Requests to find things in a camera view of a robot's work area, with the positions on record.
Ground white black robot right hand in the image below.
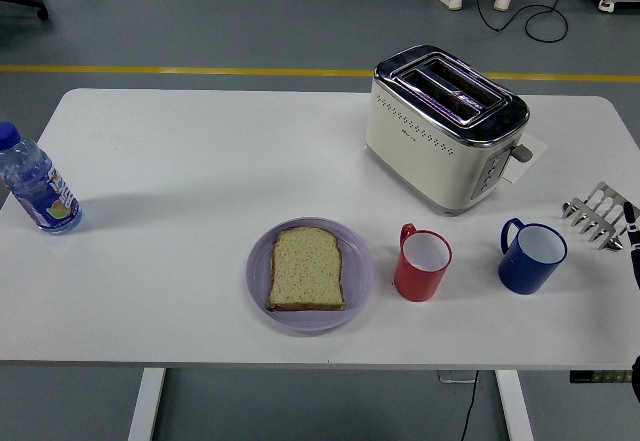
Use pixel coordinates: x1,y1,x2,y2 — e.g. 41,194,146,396
622,200,640,292

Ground blue enamel cup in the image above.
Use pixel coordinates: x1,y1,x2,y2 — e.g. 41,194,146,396
498,217,569,296

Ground red enamel cup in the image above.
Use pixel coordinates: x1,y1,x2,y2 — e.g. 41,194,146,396
393,222,453,303

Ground slice of white bread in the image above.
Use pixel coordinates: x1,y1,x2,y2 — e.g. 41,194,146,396
265,227,346,312

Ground silver metal toast rack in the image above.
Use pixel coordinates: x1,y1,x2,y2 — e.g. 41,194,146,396
560,181,632,252

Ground black table control panel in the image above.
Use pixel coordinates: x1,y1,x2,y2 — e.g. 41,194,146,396
568,369,635,385

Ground white table leg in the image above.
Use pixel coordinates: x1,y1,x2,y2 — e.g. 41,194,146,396
127,367,167,441
494,369,535,441

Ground cream chrome toaster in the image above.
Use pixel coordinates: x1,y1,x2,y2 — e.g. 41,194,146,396
363,44,534,217

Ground grey under-table power box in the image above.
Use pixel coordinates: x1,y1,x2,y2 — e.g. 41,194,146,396
437,369,480,385

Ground purple round plate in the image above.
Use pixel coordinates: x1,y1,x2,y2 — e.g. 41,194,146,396
244,216,375,333

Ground clear blue-capped water bottle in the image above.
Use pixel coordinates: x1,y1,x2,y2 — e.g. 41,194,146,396
0,121,83,236

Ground black hanging power cable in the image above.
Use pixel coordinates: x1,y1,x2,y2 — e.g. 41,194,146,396
458,370,480,441

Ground black floor cable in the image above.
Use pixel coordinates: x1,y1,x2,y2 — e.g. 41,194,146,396
472,0,589,43

